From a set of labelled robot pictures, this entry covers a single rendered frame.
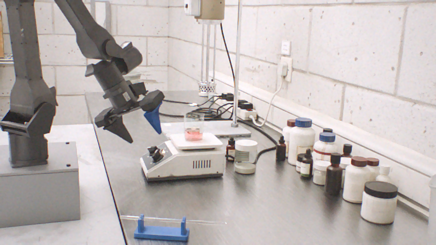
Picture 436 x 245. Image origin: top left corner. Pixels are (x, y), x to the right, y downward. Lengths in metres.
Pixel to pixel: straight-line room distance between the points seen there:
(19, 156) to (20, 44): 0.21
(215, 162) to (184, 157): 0.08
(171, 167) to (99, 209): 0.22
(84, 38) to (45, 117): 0.21
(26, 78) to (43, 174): 0.19
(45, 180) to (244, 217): 0.40
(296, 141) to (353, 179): 0.27
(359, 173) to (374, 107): 0.26
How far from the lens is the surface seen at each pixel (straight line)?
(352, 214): 1.04
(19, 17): 0.93
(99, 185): 1.14
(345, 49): 1.39
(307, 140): 1.29
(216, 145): 1.16
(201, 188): 1.11
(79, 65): 3.57
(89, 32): 1.04
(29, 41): 0.94
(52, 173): 0.93
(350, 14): 1.38
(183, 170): 1.15
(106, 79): 1.09
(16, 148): 0.96
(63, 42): 3.55
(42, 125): 0.95
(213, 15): 1.55
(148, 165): 1.16
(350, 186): 1.09
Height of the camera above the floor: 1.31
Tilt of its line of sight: 13 degrees down
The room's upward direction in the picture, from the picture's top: 2 degrees clockwise
